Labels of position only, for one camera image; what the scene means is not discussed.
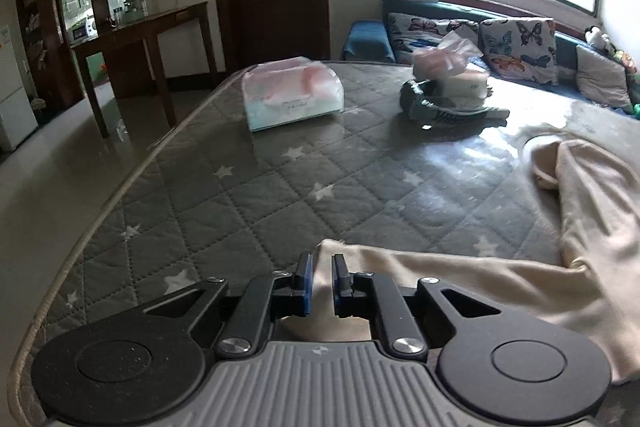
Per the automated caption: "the dark wooden table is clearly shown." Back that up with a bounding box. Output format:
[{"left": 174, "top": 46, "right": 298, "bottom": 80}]
[{"left": 72, "top": 2, "right": 220, "bottom": 138}]

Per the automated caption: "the cream long-sleeved garment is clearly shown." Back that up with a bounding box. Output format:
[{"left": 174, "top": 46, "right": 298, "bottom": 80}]
[{"left": 317, "top": 123, "right": 640, "bottom": 386}]

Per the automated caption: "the plastic-wrapped tissue pack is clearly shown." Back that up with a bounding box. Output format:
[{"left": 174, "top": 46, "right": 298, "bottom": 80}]
[{"left": 242, "top": 56, "right": 345, "bottom": 134}]

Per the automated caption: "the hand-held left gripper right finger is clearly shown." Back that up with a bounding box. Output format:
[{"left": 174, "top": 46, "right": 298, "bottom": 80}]
[{"left": 331, "top": 253, "right": 503, "bottom": 361}]

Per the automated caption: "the plush toy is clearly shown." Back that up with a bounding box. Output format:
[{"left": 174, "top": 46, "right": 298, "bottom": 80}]
[{"left": 584, "top": 25, "right": 614, "bottom": 52}]

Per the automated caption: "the grey star-quilted mattress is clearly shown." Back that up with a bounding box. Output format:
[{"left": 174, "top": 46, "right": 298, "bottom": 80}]
[{"left": 6, "top": 60, "right": 640, "bottom": 427}]

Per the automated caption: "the white refrigerator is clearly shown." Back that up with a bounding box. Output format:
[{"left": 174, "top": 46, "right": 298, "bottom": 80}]
[{"left": 0, "top": 25, "right": 40, "bottom": 152}]

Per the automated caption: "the open pink tissue pack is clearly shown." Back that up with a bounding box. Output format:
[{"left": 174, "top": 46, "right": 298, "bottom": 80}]
[{"left": 412, "top": 31, "right": 484, "bottom": 80}]

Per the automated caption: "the blue sofa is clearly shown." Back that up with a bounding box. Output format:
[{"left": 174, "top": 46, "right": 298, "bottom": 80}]
[{"left": 341, "top": 0, "right": 640, "bottom": 120}]

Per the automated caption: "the butterfly print cushion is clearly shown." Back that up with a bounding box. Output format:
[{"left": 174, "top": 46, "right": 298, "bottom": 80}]
[
  {"left": 387, "top": 12, "right": 482, "bottom": 66},
  {"left": 479, "top": 18, "right": 560, "bottom": 86}
]

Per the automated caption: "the grey plain cushion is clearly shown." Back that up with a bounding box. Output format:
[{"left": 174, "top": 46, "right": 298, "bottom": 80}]
[{"left": 575, "top": 44, "right": 634, "bottom": 110}]

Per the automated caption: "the white tissue pack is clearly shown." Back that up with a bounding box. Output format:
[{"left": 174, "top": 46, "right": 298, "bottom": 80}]
[{"left": 434, "top": 62, "right": 493, "bottom": 110}]

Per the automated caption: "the white microwave oven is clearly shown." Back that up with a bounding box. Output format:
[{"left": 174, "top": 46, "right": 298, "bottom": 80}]
[{"left": 70, "top": 17, "right": 99, "bottom": 42}]

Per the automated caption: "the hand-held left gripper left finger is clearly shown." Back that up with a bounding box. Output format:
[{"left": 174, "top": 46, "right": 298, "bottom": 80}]
[{"left": 141, "top": 252, "right": 315, "bottom": 359}]

